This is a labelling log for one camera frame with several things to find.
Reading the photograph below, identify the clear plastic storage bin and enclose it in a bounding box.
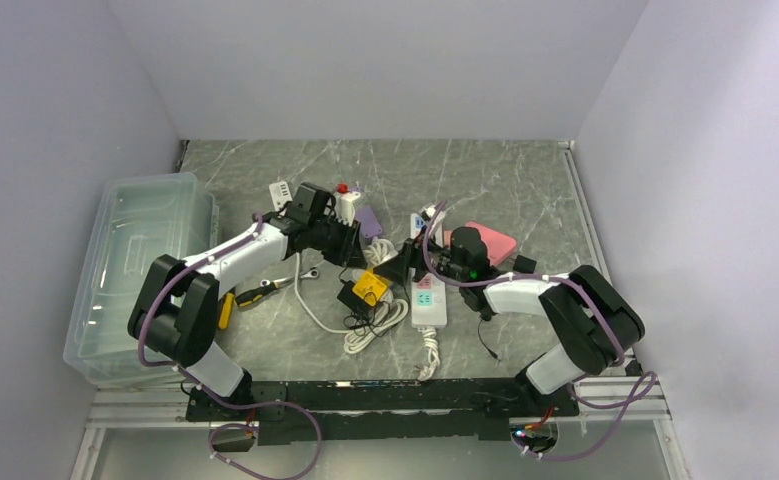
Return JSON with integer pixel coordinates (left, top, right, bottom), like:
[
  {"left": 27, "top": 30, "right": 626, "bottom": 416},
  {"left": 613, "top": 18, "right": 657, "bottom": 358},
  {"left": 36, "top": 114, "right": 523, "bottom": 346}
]
[{"left": 63, "top": 173, "right": 218, "bottom": 387}]

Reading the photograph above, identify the white coiled power cable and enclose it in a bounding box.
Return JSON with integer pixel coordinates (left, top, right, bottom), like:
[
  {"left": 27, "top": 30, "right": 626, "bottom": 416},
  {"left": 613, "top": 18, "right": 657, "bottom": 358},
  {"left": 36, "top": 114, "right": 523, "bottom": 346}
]
[{"left": 292, "top": 238, "right": 411, "bottom": 356}]

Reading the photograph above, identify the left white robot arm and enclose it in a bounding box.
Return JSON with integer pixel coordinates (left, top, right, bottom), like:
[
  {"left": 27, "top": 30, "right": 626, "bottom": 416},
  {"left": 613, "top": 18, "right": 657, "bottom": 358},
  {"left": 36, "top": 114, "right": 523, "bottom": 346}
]
[{"left": 127, "top": 182, "right": 367, "bottom": 420}]

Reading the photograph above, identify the white long power strip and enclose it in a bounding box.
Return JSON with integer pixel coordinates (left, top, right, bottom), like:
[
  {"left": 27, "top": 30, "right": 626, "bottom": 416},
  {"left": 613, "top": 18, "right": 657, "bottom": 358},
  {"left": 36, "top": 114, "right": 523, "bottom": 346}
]
[{"left": 409, "top": 212, "right": 449, "bottom": 330}]

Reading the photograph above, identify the black yellow screwdriver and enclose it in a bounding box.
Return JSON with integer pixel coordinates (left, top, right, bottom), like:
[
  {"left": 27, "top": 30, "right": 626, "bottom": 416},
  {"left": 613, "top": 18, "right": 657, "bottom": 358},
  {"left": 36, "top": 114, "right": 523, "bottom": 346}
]
[{"left": 235, "top": 278, "right": 292, "bottom": 308}]

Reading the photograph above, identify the black power adapter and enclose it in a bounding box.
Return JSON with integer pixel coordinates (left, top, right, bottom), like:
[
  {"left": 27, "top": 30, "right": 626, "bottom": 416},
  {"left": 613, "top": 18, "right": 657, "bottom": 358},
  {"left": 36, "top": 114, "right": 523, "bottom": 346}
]
[{"left": 512, "top": 255, "right": 537, "bottom": 274}]

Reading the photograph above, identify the small white power strip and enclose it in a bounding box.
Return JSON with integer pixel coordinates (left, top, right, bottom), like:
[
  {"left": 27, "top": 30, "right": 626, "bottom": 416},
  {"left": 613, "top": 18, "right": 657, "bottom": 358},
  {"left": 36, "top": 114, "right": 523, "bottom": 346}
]
[{"left": 268, "top": 181, "right": 293, "bottom": 211}]

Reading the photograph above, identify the black cube adapter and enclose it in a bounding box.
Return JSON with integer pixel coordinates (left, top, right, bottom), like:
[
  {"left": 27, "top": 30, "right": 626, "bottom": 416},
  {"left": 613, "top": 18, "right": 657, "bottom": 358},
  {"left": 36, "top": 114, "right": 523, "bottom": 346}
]
[{"left": 337, "top": 280, "right": 370, "bottom": 315}]

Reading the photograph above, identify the yellow cube socket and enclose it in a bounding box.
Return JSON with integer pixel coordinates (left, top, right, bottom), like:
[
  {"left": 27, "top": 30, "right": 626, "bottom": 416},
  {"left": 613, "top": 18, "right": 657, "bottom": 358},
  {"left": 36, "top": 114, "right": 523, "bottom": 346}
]
[{"left": 352, "top": 269, "right": 394, "bottom": 307}]

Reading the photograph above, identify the purple flat box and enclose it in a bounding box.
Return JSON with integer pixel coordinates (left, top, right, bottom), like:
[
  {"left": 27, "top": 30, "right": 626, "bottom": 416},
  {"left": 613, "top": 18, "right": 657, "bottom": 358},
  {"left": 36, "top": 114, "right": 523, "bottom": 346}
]
[{"left": 354, "top": 206, "right": 383, "bottom": 243}]

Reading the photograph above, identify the black base frame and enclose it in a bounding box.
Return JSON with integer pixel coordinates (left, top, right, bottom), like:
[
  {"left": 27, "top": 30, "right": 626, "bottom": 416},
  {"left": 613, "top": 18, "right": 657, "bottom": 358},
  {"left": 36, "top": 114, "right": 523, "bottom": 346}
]
[{"left": 185, "top": 378, "right": 579, "bottom": 446}]

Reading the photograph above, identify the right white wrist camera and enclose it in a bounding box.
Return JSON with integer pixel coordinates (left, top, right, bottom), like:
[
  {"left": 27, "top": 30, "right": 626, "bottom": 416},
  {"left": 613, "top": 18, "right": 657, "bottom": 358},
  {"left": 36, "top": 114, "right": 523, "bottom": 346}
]
[{"left": 413, "top": 203, "right": 446, "bottom": 232}]

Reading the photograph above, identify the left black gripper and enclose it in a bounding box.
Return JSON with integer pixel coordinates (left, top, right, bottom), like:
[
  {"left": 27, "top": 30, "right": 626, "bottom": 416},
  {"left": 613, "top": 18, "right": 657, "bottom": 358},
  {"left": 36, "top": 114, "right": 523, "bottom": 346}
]
[{"left": 308, "top": 214, "right": 367, "bottom": 268}]

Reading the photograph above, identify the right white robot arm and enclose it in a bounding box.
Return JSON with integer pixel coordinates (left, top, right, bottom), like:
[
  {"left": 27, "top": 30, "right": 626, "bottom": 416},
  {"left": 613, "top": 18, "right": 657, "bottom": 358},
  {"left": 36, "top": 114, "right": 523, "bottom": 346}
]
[{"left": 374, "top": 227, "right": 645, "bottom": 415}]

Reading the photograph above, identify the silver ratchet wrench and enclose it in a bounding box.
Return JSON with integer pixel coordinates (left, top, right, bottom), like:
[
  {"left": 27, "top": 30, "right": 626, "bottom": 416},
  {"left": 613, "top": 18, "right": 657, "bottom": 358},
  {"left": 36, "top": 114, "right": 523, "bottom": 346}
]
[{"left": 298, "top": 267, "right": 320, "bottom": 280}]

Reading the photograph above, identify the yellow black small tool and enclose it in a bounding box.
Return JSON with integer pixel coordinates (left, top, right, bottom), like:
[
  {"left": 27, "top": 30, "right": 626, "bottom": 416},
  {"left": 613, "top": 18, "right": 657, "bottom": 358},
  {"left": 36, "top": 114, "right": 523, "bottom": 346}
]
[{"left": 217, "top": 292, "right": 236, "bottom": 331}]

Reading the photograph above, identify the pink triangular power strip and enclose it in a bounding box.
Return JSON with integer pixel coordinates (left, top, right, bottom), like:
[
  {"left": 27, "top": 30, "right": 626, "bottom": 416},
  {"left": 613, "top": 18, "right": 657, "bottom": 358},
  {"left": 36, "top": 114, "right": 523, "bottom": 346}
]
[{"left": 465, "top": 221, "right": 517, "bottom": 266}]

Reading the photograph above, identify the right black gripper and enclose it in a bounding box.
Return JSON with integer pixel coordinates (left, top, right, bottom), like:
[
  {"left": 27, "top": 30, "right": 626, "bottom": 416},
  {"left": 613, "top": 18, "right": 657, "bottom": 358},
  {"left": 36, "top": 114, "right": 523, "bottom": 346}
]
[{"left": 375, "top": 225, "right": 468, "bottom": 286}]

